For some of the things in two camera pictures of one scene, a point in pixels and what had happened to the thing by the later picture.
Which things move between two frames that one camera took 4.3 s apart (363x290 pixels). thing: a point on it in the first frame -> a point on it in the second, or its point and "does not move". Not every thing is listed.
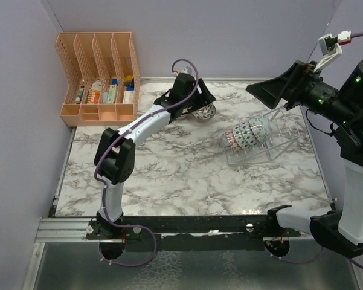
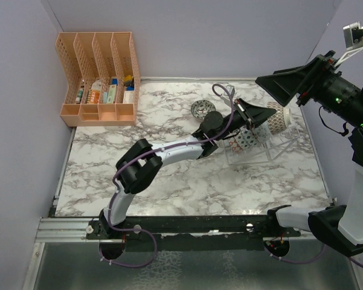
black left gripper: (204, 98) -> (250, 115)
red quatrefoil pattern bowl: (233, 142) does not move
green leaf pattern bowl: (205, 113) does not move
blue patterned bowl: (261, 128) does not move
